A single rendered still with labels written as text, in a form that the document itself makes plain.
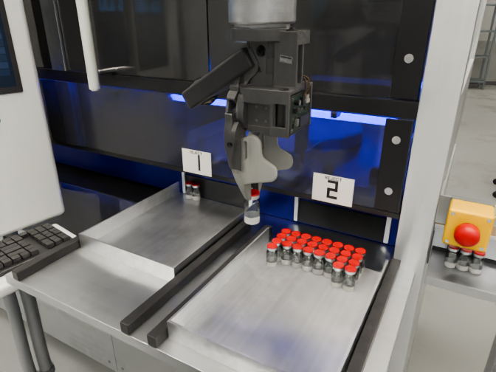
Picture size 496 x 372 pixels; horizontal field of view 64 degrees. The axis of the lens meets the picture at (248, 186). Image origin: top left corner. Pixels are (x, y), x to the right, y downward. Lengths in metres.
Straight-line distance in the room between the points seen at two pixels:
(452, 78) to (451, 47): 0.05
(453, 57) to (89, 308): 0.73
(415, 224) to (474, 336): 1.43
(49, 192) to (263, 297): 0.75
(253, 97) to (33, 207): 0.91
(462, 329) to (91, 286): 1.78
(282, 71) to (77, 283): 0.57
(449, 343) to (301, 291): 1.42
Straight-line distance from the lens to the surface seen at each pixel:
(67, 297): 0.81
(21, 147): 1.20
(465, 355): 2.08
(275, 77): 0.46
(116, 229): 0.99
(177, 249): 0.88
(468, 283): 0.87
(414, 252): 0.84
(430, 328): 2.15
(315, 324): 0.69
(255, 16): 0.44
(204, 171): 0.96
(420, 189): 0.79
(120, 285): 0.80
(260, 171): 0.49
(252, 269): 0.80
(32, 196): 1.24
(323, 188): 0.83
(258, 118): 0.47
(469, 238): 0.78
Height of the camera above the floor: 1.34
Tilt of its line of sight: 23 degrees down
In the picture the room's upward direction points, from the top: straight up
